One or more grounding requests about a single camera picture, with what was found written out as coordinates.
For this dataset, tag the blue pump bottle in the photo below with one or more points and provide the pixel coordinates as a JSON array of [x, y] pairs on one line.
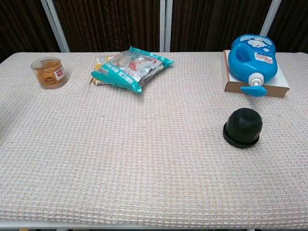
[[252, 62]]

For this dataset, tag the yellow snack packet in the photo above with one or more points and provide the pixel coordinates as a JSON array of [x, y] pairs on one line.
[[99, 61]]

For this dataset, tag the dark brown curtain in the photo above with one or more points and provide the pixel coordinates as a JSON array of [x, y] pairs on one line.
[[108, 24]]

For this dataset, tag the white flat cardboard box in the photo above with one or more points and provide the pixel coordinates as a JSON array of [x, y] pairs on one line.
[[279, 83]]

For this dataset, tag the teal snack bag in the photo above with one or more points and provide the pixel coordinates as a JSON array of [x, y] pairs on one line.
[[130, 69]]

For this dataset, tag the clear jar of rubber bands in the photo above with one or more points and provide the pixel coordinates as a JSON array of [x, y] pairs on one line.
[[48, 73]]

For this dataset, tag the black faceted dice cup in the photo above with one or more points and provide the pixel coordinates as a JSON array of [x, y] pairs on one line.
[[244, 121]]

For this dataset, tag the white upright frame post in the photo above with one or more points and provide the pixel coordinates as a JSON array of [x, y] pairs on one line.
[[166, 24]]

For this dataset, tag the beige waffle tablecloth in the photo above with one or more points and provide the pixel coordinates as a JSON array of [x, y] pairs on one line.
[[144, 144]]

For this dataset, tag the white slanted frame post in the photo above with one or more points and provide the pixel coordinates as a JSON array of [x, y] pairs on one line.
[[55, 26], [270, 16]]

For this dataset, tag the black round dice tray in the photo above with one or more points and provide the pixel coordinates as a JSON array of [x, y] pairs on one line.
[[237, 144]]

